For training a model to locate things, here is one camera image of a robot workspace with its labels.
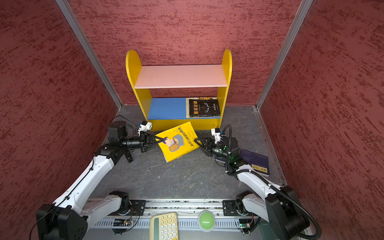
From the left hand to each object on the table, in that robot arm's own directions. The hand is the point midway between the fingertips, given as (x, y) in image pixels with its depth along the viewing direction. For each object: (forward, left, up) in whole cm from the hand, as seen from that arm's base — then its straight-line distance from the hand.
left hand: (162, 144), depth 68 cm
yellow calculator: (-30, -2, -24) cm, 38 cm away
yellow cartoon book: (+3, -7, -2) cm, 8 cm away
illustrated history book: (+44, -10, -12) cm, 47 cm away
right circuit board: (-28, -40, -27) cm, 56 cm away
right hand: (+3, -15, -6) cm, 16 cm away
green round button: (-27, -22, -25) cm, 43 cm away
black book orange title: (+34, -21, -11) cm, 42 cm away
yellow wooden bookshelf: (+25, +5, -8) cm, 27 cm away
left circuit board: (-28, +20, -28) cm, 44 cm away
